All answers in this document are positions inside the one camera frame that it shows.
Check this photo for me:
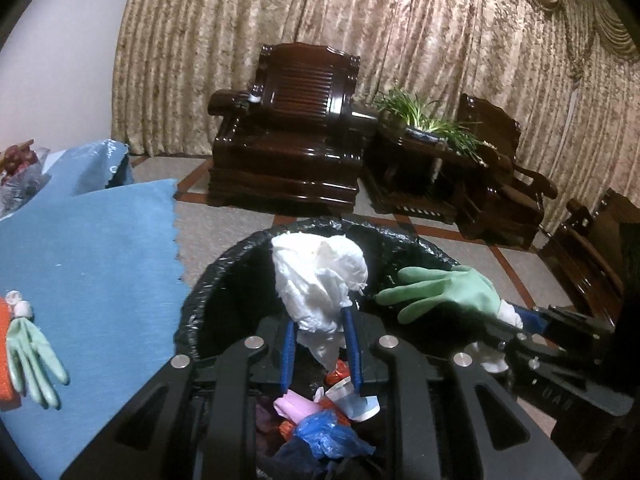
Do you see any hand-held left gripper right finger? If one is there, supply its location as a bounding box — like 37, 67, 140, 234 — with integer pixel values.
341, 305, 583, 480

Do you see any dark wooden armchair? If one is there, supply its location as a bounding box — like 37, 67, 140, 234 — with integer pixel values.
206, 42, 379, 211
452, 92, 559, 252

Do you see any beige patterned curtain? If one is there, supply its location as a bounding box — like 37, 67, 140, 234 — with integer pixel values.
110, 0, 640, 242

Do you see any red wrapper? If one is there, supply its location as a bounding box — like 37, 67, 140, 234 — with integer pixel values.
325, 360, 352, 387

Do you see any dark wooden chair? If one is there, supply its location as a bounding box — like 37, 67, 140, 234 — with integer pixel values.
540, 187, 640, 322

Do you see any blue plastic bag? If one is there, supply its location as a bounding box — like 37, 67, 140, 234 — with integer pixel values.
292, 410, 376, 462

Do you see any black bin with bag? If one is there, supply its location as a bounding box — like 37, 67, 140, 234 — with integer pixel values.
172, 215, 507, 480

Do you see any white plastic bag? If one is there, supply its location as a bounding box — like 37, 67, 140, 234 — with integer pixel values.
271, 232, 370, 372

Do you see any glass fruit bowl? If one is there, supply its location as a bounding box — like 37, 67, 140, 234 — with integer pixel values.
0, 147, 54, 217

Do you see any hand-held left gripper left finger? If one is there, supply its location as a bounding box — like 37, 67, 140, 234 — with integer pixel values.
60, 320, 301, 480

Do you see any large orange foam net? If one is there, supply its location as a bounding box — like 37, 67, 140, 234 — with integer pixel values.
0, 295, 24, 412

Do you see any pink wrapper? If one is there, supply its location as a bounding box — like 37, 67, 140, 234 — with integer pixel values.
274, 392, 326, 424

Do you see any small crumpled white wrapper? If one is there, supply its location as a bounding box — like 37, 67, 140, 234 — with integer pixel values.
4, 290, 36, 320

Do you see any crushed blue white paper cup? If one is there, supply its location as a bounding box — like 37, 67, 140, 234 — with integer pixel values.
324, 380, 381, 422

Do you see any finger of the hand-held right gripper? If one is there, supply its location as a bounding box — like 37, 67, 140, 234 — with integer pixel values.
482, 326, 532, 362
511, 305, 553, 337

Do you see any dark wooden side table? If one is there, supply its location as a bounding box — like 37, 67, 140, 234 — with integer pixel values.
362, 125, 494, 224

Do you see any small blue tablecloth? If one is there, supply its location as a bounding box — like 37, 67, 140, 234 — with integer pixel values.
30, 140, 135, 197

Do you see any green potted plant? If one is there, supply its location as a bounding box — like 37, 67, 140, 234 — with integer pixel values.
372, 87, 489, 167

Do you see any green rubber glove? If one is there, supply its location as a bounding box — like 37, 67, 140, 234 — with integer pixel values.
6, 317, 70, 410
375, 266, 525, 332

